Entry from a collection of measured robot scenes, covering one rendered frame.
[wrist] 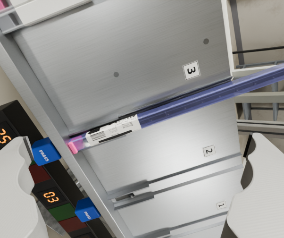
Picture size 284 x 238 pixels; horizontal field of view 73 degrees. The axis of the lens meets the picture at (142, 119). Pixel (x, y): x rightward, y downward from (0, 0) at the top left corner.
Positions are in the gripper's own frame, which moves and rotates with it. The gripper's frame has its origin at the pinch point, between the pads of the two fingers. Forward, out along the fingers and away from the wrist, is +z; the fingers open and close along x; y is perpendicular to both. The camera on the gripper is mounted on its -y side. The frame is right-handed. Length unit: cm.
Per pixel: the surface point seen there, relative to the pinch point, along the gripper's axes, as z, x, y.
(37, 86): 7.1, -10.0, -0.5
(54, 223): 47, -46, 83
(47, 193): 7.9, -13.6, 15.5
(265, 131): 41, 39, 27
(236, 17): 305, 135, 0
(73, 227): 7.8, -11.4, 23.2
